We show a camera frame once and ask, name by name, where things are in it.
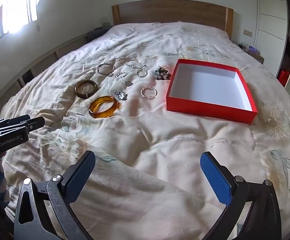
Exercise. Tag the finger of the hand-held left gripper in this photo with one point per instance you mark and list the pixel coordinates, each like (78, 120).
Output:
(34, 123)
(14, 120)

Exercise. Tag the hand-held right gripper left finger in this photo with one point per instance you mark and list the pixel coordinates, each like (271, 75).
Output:
(81, 176)

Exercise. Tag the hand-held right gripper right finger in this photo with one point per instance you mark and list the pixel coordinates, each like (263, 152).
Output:
(216, 177)

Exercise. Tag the dark brown bangle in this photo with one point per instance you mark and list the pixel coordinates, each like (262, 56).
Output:
(78, 92)

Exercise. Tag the amber translucent bangle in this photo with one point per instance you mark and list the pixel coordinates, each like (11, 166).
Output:
(94, 110)

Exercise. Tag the thin silver bangle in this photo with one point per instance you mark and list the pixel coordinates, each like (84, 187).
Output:
(98, 70)

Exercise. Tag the crystal silver brooch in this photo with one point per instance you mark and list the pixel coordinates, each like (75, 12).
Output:
(121, 95)

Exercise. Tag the red cardboard box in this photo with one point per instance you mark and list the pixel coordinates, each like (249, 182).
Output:
(210, 85)

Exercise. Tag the floral cream bedspread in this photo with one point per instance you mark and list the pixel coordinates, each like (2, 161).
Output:
(160, 142)

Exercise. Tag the dark grey cloth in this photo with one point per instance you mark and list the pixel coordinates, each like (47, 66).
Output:
(97, 33)

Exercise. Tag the window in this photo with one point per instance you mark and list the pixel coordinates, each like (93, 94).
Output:
(12, 10)

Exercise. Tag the red container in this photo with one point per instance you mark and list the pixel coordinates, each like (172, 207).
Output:
(283, 77)

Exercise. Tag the wooden nightstand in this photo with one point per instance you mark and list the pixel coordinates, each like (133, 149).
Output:
(256, 55)

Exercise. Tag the purple packet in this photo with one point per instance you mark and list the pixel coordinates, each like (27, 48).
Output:
(252, 48)

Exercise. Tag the white wardrobe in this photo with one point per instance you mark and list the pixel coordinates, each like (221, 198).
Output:
(271, 25)

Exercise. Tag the wooden headboard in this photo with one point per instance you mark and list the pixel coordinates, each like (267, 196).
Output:
(172, 11)

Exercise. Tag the wall socket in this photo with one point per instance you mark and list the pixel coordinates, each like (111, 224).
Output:
(106, 24)

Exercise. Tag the wall switch plate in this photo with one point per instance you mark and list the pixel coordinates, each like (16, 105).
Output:
(247, 33)

